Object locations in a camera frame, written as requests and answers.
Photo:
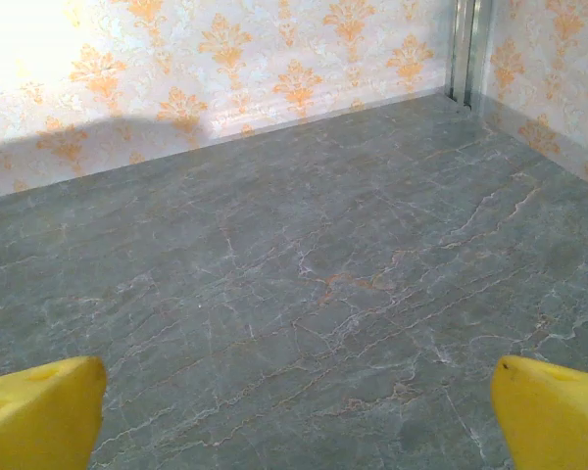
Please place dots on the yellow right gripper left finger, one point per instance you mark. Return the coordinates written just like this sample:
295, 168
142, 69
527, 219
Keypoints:
39, 421

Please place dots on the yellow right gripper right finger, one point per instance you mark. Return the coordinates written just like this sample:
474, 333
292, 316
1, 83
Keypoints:
553, 421

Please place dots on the aluminium frame post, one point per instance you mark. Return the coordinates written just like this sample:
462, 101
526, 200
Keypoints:
480, 49

